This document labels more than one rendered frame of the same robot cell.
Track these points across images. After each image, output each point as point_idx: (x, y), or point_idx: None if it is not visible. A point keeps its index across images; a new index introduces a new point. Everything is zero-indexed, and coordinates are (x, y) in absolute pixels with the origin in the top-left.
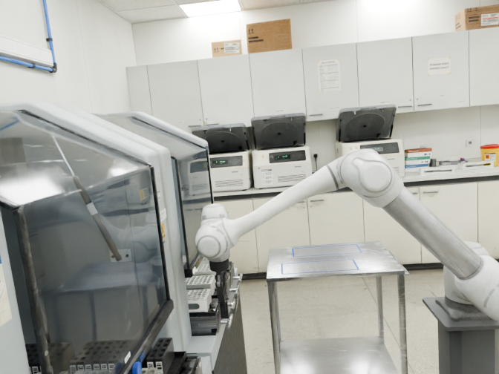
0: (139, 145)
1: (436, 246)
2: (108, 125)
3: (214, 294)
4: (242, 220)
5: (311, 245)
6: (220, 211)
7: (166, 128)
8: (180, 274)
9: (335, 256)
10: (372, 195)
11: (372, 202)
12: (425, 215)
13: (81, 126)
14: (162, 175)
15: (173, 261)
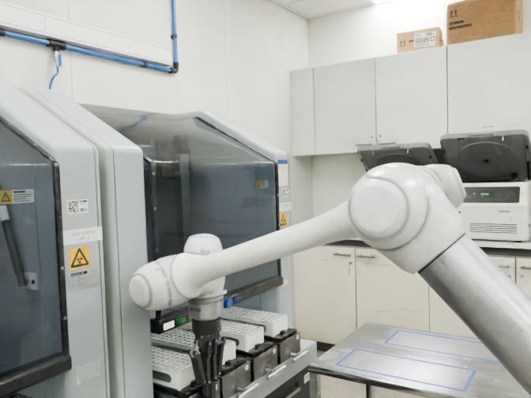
0: (69, 137)
1: (529, 381)
2: (69, 113)
3: (216, 369)
4: (200, 260)
5: (431, 332)
6: (205, 245)
7: (232, 132)
8: (132, 324)
9: (450, 358)
10: (375, 245)
11: (393, 262)
12: (502, 306)
13: (5, 108)
14: (109, 181)
15: (114, 304)
